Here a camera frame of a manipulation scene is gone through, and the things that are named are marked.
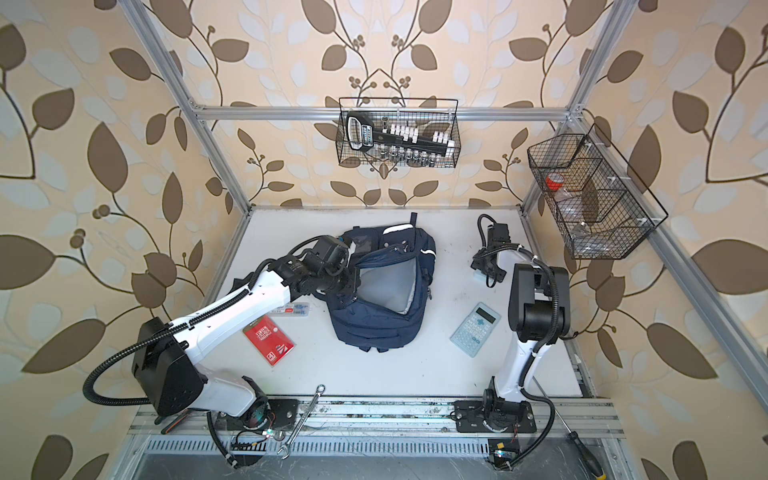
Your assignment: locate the navy blue student backpack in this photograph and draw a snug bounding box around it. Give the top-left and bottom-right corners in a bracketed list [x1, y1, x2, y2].
[324, 212, 437, 353]

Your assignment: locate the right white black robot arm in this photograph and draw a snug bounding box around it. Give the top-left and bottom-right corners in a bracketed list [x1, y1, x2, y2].
[471, 213, 569, 471]

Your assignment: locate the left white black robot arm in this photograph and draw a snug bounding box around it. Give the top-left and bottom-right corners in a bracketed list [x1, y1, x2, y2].
[82, 235, 356, 430]

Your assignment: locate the red capped clear bottle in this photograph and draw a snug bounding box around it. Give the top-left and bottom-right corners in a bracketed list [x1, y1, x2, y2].
[545, 172, 581, 202]

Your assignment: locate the red booklet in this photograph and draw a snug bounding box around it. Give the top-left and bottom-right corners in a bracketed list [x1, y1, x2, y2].
[242, 316, 295, 367]

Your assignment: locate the silver combination wrench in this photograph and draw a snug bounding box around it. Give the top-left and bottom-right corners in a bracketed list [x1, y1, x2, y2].
[278, 384, 326, 460]

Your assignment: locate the black yellow screwdriver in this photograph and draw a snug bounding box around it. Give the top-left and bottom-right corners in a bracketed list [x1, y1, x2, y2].
[553, 408, 607, 480]

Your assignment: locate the right wall wire basket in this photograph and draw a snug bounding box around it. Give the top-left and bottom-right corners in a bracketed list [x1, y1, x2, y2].
[527, 124, 668, 260]

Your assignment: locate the wall wire basket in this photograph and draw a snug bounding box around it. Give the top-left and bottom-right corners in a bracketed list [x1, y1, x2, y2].
[527, 124, 668, 260]
[335, 95, 462, 168]

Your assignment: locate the back wall wire basket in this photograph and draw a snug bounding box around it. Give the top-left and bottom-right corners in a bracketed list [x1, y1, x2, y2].
[335, 95, 462, 168]

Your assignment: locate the black socket set rail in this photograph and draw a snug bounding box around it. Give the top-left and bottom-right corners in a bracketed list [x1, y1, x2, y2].
[339, 110, 460, 158]

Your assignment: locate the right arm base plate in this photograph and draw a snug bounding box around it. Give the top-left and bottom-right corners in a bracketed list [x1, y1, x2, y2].
[449, 400, 537, 435]

